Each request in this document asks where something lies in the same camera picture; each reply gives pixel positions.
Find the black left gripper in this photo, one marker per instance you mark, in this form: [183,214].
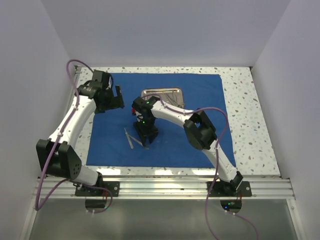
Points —
[116,102]

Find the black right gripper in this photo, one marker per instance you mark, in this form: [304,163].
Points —
[152,133]

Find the blue surgical cloth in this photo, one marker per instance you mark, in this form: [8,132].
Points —
[109,145]

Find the steel tweezers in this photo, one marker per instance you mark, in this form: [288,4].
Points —
[137,141]

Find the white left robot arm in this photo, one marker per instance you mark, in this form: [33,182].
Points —
[57,156]

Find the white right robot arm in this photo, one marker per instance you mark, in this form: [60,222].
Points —
[200,133]

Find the steel instrument tray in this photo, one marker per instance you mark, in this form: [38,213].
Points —
[159,92]

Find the aluminium mounting rail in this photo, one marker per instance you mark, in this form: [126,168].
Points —
[196,188]

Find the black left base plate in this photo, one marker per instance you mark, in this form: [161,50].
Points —
[97,188]

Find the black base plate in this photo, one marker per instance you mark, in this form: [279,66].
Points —
[97,188]
[223,189]

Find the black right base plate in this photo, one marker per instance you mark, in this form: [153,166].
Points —
[223,189]

